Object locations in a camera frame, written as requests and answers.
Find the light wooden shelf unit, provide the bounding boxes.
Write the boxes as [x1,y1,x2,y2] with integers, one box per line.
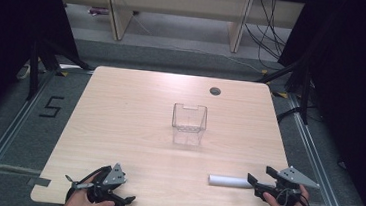
[49,0,306,59]

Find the thick black floor cable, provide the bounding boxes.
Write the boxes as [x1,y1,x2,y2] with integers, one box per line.
[276,104,305,126]

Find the pink item under shelf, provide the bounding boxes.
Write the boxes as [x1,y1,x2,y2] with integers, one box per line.
[87,5,111,18]

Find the black cable bundle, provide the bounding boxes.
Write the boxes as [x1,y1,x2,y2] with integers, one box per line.
[240,0,292,72]

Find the white electric toothbrush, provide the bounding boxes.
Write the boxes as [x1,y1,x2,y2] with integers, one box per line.
[207,173,255,190]

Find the clear plastic container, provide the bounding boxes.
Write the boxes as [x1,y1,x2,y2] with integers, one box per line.
[169,102,209,148]

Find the person's left hand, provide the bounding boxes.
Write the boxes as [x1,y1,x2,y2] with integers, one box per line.
[60,178,118,206]

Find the grey tape strip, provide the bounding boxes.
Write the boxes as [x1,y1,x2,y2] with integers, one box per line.
[26,176,52,189]

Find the black metal stand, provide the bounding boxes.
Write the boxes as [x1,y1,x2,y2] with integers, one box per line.
[253,55,315,126]
[25,36,96,107]

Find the white coiled cord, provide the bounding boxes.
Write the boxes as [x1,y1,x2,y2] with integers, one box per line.
[15,62,33,82]

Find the aluminium floor rail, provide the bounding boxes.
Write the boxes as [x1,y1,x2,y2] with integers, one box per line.
[276,91,365,206]
[0,65,57,206]

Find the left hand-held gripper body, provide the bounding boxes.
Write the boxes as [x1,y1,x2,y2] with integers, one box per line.
[63,158,129,206]

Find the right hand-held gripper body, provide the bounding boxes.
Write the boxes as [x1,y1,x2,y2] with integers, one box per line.
[252,163,322,206]

